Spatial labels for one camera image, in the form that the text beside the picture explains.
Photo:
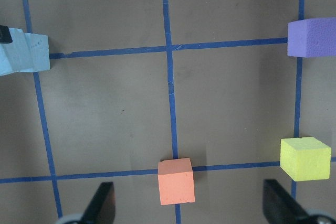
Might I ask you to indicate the right purple foam block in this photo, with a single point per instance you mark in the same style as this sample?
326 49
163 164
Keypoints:
309 38

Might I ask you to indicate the light blue block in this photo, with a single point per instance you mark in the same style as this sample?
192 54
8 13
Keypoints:
15 56
38 46

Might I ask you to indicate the far orange foam block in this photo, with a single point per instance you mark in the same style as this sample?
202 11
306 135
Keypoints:
176 181

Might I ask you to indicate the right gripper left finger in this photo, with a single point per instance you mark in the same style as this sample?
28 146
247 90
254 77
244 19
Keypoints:
101 209

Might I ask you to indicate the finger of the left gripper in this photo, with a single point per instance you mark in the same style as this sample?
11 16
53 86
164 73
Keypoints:
5 35

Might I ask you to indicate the yellow foam block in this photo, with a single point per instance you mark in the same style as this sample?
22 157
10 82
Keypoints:
305 159

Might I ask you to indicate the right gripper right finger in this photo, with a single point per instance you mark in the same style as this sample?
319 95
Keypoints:
280 207

